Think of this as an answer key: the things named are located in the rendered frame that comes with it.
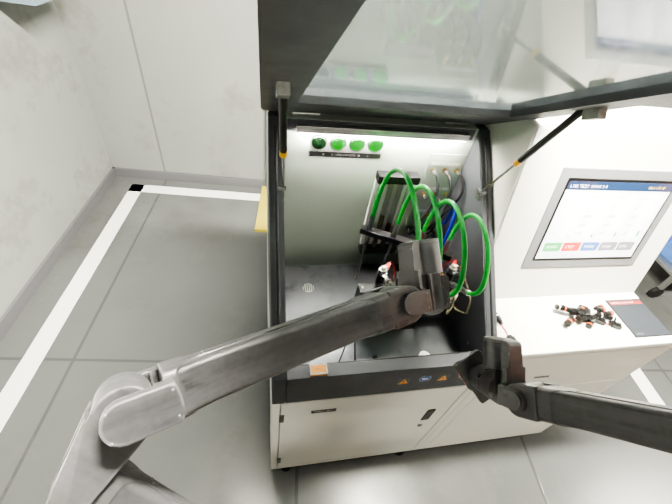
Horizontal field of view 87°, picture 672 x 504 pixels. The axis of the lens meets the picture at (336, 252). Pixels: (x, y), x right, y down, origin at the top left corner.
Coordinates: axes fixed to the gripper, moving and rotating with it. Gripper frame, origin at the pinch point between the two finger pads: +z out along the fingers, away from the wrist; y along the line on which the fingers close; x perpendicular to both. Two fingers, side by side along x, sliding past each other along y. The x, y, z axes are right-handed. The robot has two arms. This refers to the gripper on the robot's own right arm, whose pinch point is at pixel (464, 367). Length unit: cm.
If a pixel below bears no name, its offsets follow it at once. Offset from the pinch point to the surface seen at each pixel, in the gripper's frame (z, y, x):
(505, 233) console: 18.5, 18.7, -38.0
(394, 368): 16.3, 4.8, 14.5
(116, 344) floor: 113, 74, 134
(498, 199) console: 16, 29, -41
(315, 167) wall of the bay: 20, 70, 0
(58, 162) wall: 137, 200, 120
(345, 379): 15.4, 10.5, 28.2
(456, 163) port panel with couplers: 25, 46, -42
